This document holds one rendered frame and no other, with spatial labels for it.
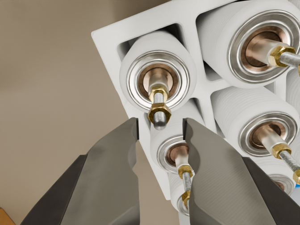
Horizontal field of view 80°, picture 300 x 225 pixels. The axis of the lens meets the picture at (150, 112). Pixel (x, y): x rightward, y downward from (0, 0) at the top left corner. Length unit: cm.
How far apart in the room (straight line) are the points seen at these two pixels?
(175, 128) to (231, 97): 10
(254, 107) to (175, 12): 16
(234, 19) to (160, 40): 8
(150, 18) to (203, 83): 12
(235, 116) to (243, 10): 13
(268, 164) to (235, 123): 11
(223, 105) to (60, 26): 40
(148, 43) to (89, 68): 31
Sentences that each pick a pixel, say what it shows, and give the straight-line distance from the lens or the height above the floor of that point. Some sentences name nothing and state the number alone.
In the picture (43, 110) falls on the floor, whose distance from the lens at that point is 61.
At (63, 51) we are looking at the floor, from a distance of 51.
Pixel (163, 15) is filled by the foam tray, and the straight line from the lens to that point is 28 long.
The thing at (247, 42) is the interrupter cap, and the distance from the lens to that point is 23.
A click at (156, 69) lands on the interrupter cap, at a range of 21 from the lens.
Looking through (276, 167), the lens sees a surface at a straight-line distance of 36.
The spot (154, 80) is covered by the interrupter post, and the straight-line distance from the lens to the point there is 20.
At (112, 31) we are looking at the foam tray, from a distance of 28.
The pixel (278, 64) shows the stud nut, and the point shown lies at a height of 29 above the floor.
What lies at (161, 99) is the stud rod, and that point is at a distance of 17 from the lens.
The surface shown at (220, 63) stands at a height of 25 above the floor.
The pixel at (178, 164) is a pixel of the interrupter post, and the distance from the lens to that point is 25.
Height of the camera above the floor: 46
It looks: 61 degrees down
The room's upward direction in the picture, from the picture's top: 177 degrees counter-clockwise
